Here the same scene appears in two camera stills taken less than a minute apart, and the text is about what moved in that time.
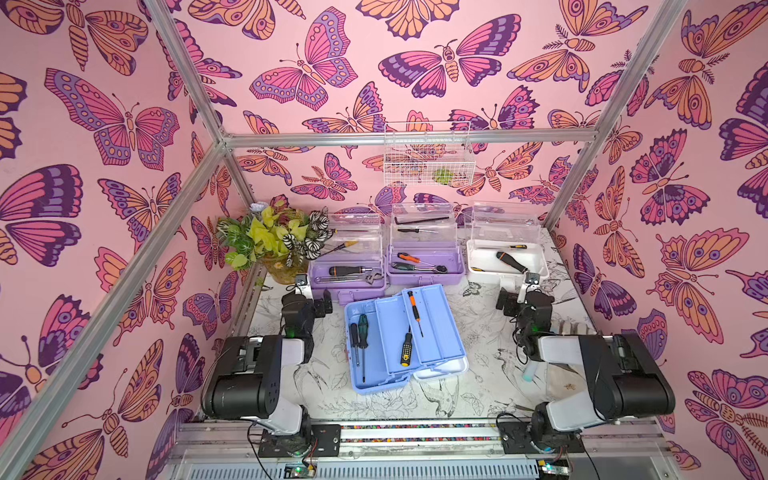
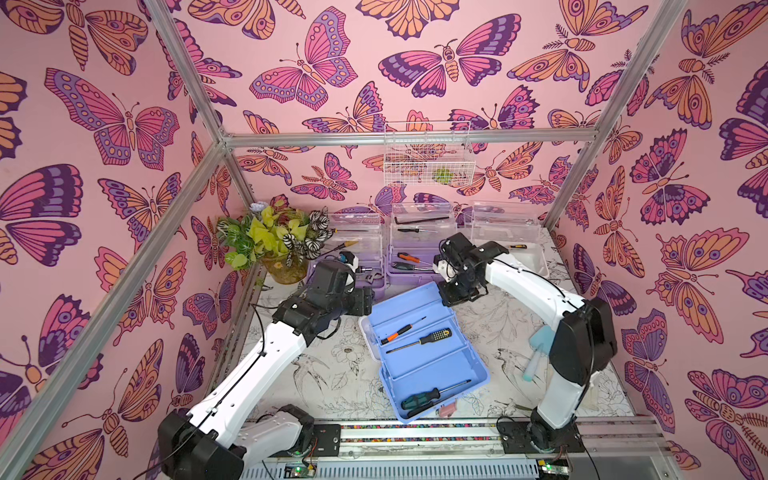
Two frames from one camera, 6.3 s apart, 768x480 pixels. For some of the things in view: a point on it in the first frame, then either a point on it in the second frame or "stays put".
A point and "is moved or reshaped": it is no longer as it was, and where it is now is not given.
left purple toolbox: [351, 263] stays put
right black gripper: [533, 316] -> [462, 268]
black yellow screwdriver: [406, 348] -> [434, 336]
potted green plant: [278, 238] stays put
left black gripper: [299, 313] -> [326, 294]
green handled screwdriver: [363, 339] -> [428, 396]
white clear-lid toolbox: [505, 242] stays put
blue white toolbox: [393, 337] is moved or reshaped
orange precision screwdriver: [416, 310] -> [383, 341]
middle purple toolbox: [424, 248] stays put
